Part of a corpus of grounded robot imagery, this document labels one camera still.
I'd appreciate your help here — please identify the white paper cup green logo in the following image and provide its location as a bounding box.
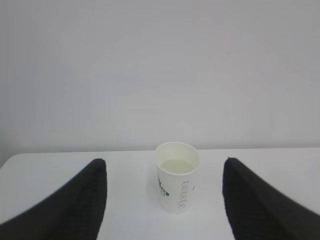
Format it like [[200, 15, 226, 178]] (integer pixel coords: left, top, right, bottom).
[[155, 142, 200, 214]]

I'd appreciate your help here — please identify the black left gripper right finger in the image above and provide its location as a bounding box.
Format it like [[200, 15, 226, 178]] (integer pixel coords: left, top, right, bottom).
[[222, 158, 320, 240]]

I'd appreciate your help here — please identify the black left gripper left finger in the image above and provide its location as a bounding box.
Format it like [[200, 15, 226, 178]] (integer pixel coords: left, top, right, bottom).
[[0, 158, 108, 240]]

